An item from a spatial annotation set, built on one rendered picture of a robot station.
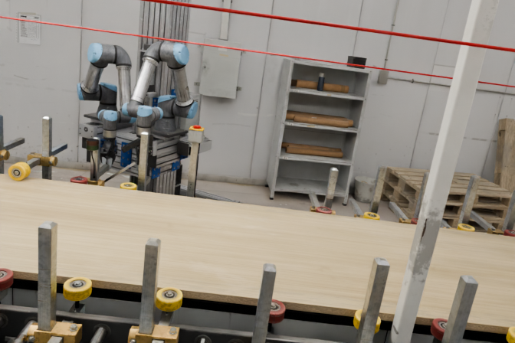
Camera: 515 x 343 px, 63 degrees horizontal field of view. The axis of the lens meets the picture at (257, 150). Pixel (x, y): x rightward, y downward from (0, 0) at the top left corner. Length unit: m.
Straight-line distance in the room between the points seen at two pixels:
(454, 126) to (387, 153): 4.22
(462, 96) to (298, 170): 4.03
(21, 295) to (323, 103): 4.02
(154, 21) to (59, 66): 2.20
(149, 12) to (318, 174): 3.02
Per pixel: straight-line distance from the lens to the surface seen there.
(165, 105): 2.81
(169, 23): 3.01
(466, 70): 1.26
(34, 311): 1.48
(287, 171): 5.15
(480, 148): 6.04
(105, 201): 2.04
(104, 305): 1.58
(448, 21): 5.55
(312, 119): 4.63
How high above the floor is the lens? 1.69
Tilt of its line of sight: 14 degrees down
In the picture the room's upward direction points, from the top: 8 degrees clockwise
